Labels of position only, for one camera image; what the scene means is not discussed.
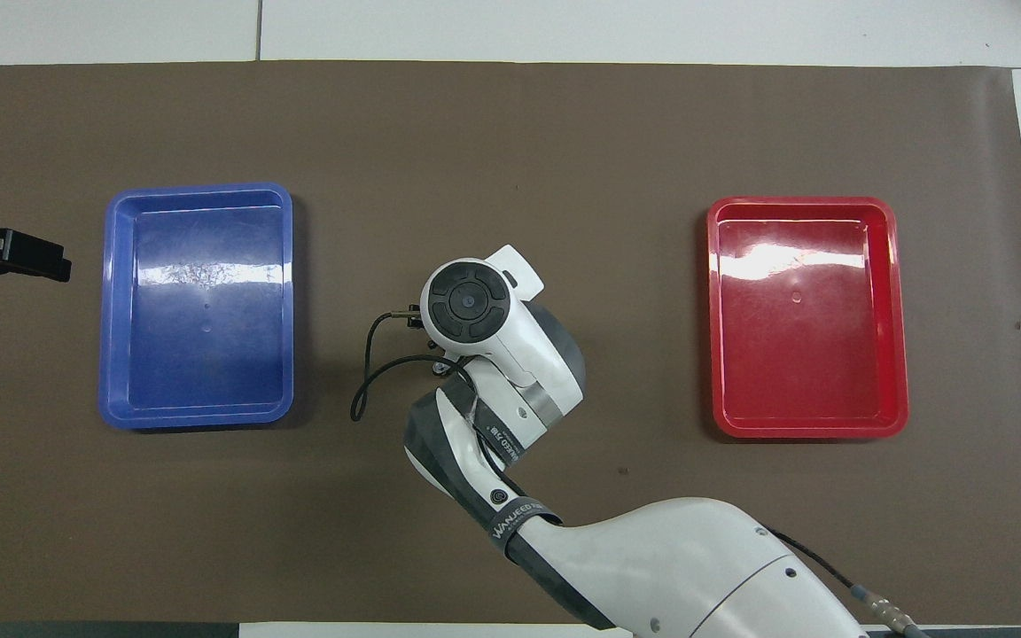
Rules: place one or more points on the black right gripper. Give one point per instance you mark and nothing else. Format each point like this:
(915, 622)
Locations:
(418, 324)

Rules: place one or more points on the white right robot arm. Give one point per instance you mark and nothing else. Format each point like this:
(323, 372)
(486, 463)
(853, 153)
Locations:
(652, 567)

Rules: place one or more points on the blue plastic tray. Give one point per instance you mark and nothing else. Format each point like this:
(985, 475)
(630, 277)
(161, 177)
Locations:
(200, 310)

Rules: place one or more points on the brown table mat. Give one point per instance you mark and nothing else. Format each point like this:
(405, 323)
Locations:
(519, 159)

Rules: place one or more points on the red plastic tray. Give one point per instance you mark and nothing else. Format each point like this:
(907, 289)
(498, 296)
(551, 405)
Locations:
(803, 319)

